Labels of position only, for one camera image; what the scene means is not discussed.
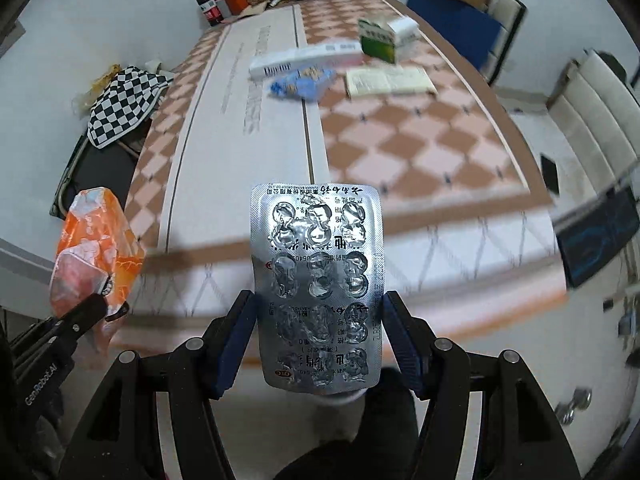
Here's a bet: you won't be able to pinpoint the blue plastic wrapper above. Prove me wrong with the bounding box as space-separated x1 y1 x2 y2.
270 66 336 102

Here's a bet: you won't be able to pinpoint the long white Doctor box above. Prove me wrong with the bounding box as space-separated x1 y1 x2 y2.
248 41 363 80

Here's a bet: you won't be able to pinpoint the checkered black white cloth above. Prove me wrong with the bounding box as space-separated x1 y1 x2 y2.
87 66 174 150

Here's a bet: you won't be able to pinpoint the large silver blister pack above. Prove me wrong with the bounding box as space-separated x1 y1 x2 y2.
250 183 384 396

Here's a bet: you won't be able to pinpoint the white padded chair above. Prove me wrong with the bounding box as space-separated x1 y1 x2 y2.
510 50 639 226

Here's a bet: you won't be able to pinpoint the black blue exercise bench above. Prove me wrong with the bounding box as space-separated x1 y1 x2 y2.
556 186 639 288

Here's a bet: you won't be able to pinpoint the blue folder chair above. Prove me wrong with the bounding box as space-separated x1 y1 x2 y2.
407 0 527 86

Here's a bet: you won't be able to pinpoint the dark green suitcase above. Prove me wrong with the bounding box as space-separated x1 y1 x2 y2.
49 119 151 220

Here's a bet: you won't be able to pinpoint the green white carton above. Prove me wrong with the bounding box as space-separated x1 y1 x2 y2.
357 15 421 64

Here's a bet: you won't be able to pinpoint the black smartphone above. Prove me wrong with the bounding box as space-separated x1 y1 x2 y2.
540 154 560 196

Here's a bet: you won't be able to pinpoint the small chrome dumbbell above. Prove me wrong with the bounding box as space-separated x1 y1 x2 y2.
554 387 592 426

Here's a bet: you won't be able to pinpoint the yellow flat medicine box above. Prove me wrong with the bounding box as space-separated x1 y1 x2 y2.
345 66 437 98

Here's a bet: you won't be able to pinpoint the person's black trousers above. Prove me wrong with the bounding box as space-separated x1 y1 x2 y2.
276 367 419 479

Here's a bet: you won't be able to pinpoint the cola bottle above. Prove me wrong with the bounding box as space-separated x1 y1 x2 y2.
195 0 224 26

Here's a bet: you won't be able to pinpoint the orange plastic snack bag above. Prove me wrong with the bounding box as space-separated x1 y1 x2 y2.
48 186 147 356

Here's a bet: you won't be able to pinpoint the checkered brown pink tablecloth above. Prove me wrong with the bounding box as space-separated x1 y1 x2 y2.
113 0 566 352

